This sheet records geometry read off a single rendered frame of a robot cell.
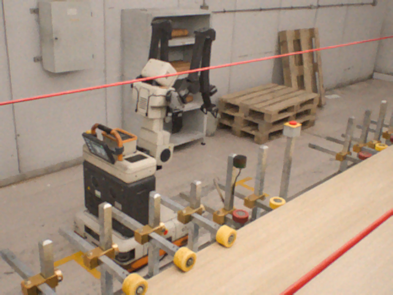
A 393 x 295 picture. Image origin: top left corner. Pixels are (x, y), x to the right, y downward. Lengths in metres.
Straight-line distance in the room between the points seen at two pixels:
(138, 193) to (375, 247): 1.54
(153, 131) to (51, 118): 1.65
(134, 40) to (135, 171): 2.11
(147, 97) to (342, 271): 1.78
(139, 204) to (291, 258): 1.38
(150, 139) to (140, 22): 1.69
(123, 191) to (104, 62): 2.12
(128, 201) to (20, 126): 1.82
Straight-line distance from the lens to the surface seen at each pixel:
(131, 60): 4.89
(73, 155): 4.96
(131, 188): 3.02
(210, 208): 2.41
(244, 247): 2.06
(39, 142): 4.72
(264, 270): 1.94
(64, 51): 4.36
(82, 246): 1.94
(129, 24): 4.85
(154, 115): 3.22
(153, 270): 2.14
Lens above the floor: 2.03
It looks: 22 degrees down
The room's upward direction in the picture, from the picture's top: 3 degrees clockwise
